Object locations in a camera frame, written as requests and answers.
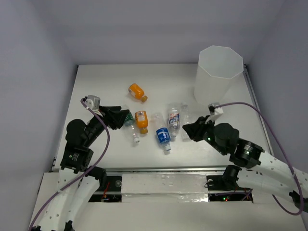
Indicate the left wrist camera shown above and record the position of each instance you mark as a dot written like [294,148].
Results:
[92,102]

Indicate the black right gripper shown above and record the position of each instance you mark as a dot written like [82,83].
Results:
[194,131]

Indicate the clear bottle white blue label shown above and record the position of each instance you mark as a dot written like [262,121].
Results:
[173,122]

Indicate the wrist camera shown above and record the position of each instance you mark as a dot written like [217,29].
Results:
[215,111]
[92,102]

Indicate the aluminium rail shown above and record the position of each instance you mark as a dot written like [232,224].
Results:
[167,169]

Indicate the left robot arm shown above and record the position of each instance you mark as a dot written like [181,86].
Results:
[77,179]

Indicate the clear bottle green label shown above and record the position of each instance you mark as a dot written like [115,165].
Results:
[130,127]

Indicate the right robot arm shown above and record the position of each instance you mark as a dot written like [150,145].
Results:
[251,167]

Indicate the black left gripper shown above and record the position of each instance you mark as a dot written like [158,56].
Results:
[106,116]

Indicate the clear crushed plastic bottle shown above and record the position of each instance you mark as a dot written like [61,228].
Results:
[184,120]

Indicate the orange juice bottle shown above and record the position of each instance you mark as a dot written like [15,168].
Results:
[142,121]
[137,92]

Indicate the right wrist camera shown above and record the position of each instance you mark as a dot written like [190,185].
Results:
[215,111]

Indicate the white octagonal plastic bin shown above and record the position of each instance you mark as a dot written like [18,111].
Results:
[218,68]

